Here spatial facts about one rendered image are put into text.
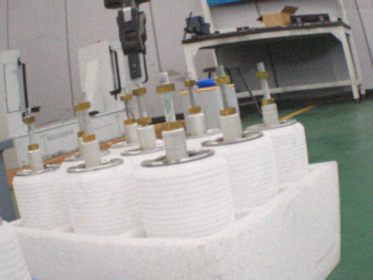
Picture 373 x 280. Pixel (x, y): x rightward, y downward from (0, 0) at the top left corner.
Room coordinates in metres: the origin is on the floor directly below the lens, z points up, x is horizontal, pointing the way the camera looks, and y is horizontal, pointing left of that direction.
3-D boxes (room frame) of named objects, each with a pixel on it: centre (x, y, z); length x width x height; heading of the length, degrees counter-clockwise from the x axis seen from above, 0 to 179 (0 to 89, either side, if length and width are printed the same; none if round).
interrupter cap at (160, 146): (0.80, 0.05, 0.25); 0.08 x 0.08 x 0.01
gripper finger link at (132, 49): (0.76, 0.05, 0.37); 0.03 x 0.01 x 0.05; 0
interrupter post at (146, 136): (0.80, 0.05, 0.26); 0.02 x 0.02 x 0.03
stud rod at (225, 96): (0.74, -0.05, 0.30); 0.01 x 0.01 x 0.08; 72
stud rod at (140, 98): (0.80, 0.05, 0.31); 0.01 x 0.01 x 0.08; 81
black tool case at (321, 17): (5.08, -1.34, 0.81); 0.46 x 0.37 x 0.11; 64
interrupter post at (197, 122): (0.90, -0.02, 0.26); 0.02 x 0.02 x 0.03
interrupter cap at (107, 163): (0.70, 0.11, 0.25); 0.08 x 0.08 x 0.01
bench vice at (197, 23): (5.26, -0.26, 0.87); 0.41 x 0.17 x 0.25; 154
